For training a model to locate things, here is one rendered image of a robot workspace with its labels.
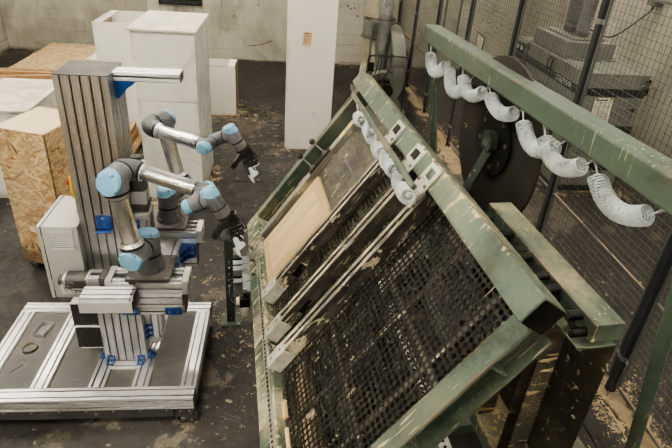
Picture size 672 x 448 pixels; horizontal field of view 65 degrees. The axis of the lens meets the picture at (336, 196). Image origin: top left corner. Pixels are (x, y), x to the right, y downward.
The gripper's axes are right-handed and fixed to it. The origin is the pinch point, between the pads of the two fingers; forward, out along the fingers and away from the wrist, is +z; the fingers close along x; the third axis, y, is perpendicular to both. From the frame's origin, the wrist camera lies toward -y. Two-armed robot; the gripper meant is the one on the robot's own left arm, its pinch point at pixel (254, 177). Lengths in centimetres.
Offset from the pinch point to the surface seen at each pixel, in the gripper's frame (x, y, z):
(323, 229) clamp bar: -54, 34, 18
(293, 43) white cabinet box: 355, 15, 10
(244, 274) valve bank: -13, -34, 52
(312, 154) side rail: 34.8, 31.0, 15.6
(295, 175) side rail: 33.5, 14.6, 24.0
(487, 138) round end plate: -52, 125, 8
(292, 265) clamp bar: -56, 11, 30
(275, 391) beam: -117, -5, 48
